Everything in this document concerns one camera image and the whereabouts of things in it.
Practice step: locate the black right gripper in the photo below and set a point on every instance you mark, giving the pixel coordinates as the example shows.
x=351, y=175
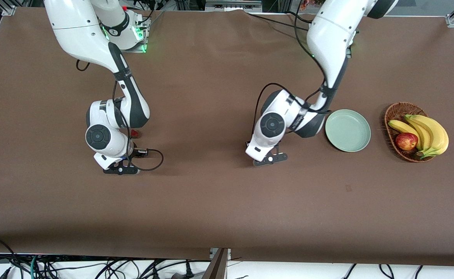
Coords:
x=131, y=154

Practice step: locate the red strawberry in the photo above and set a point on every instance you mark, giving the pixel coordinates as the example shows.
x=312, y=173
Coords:
x=134, y=134

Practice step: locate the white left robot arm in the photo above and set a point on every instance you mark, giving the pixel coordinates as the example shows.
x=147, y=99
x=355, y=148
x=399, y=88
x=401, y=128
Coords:
x=331, y=35

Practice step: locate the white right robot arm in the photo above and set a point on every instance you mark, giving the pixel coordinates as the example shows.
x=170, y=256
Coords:
x=79, y=31

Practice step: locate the pale green plate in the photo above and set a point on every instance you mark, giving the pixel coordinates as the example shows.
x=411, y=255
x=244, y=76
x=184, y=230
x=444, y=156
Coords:
x=347, y=130

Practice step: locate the brown table cover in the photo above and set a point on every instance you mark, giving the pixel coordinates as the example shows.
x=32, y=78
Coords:
x=227, y=193

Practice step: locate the grey background device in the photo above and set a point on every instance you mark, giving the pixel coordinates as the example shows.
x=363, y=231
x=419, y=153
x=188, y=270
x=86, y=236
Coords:
x=233, y=6

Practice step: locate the small yellow banana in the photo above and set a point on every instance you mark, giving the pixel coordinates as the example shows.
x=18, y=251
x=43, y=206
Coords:
x=401, y=127

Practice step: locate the brown wicker basket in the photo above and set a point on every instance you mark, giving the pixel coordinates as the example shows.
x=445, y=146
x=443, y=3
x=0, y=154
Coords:
x=399, y=110

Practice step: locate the red apple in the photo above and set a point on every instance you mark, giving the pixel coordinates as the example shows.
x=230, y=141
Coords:
x=406, y=141

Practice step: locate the large yellow banana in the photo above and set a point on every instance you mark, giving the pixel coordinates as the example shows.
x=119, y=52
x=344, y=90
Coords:
x=440, y=135

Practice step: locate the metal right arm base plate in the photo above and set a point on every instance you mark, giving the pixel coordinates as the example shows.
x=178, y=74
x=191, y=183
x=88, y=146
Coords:
x=143, y=42

